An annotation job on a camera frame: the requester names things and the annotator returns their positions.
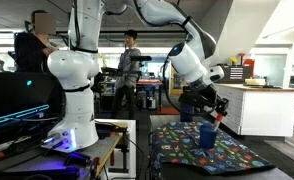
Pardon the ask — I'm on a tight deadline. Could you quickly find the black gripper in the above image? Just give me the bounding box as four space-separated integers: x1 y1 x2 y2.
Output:
195 83 230 117

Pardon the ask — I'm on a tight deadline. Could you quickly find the white marker with red cap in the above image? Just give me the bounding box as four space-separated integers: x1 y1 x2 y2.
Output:
212 112 225 133

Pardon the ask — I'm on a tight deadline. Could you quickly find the blue plastic cup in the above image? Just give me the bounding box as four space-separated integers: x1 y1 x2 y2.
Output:
199 123 219 150

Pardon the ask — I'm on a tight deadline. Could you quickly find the dark apron with colourful print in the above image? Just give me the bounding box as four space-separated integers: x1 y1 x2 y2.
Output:
150 120 276 177

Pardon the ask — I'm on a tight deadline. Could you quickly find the dark blue container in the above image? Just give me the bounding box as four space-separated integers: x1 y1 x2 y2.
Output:
180 102 195 123

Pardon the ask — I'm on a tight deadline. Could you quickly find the black tool chest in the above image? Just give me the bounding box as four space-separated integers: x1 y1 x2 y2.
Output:
220 64 245 84

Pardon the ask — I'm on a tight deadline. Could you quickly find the beige flat box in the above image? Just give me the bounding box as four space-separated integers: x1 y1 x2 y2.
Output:
244 78 267 87

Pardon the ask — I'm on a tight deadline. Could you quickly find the white drawer cabinet wooden top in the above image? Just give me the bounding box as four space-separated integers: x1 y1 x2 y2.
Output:
213 82 294 138

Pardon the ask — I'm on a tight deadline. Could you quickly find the red machine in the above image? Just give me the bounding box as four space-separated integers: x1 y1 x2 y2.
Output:
237 52 256 80

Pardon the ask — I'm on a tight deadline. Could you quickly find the red table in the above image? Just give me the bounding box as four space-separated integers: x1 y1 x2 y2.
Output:
136 78 164 86

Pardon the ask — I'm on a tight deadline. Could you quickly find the person in grey shirt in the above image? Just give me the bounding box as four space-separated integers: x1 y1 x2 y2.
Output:
110 29 143 120

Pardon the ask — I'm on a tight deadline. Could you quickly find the person in black top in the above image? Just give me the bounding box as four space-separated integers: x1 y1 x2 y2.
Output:
13 9 60 74

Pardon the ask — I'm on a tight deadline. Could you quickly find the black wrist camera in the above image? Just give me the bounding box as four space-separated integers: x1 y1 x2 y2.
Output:
178 91 205 108

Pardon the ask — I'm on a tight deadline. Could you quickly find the black camera on stand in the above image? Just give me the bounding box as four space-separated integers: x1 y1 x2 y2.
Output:
130 55 153 82

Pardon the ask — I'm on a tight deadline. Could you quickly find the orange handled clamp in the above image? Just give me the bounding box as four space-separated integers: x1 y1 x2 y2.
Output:
108 148 116 167

